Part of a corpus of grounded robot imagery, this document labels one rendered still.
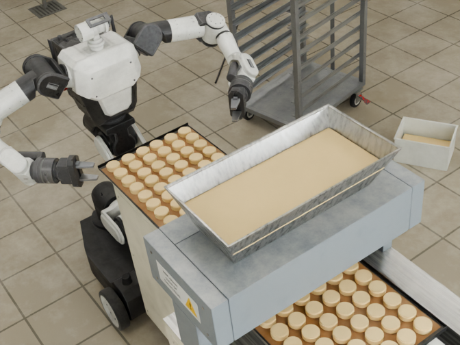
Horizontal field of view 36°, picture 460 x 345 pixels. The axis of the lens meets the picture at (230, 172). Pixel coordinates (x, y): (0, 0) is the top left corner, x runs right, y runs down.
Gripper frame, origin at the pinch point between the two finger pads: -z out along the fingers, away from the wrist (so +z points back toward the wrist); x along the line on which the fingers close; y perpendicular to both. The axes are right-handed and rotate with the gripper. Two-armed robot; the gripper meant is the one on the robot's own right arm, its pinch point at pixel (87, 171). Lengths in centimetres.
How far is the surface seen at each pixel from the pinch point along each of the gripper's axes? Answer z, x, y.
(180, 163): -26.9, -10.8, 18.4
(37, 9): 175, -103, 339
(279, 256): -70, 15, -51
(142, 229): -13.3, -29.3, 3.1
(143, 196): -17.6, -10.8, 0.0
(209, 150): -36.2, -10.8, 26.8
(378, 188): -95, 15, -24
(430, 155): -129, -94, 134
